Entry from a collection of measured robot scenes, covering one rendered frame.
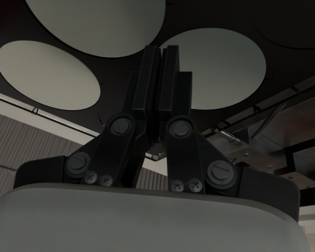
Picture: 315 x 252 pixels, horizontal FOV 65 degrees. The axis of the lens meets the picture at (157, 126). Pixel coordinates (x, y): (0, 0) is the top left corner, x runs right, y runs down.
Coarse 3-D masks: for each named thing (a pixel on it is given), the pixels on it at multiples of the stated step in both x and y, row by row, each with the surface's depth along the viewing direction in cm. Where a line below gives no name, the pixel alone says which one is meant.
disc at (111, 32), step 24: (48, 0) 17; (72, 0) 17; (96, 0) 17; (120, 0) 17; (144, 0) 17; (48, 24) 19; (72, 24) 19; (96, 24) 19; (120, 24) 18; (144, 24) 18; (96, 48) 21; (120, 48) 20
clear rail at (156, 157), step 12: (300, 84) 21; (312, 84) 21; (276, 96) 23; (288, 96) 22; (252, 108) 25; (264, 108) 24; (228, 120) 27; (240, 120) 26; (204, 132) 30; (216, 132) 29; (156, 156) 37
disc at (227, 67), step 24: (192, 48) 20; (216, 48) 19; (240, 48) 19; (192, 72) 22; (216, 72) 21; (240, 72) 21; (264, 72) 21; (192, 96) 25; (216, 96) 24; (240, 96) 24
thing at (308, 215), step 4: (300, 208) 31; (304, 208) 31; (308, 208) 31; (312, 208) 31; (300, 212) 33; (304, 212) 33; (308, 212) 32; (312, 212) 32; (300, 216) 36; (304, 216) 36; (308, 216) 35; (312, 216) 35; (300, 220) 36; (304, 220) 36; (308, 220) 36; (312, 220) 35; (300, 224) 38; (304, 224) 38; (308, 224) 38; (312, 224) 37
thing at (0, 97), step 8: (0, 96) 28; (8, 96) 29; (16, 104) 29; (24, 104) 29; (40, 112) 30; (56, 120) 31; (64, 120) 31; (72, 128) 32; (80, 128) 32; (152, 160) 38
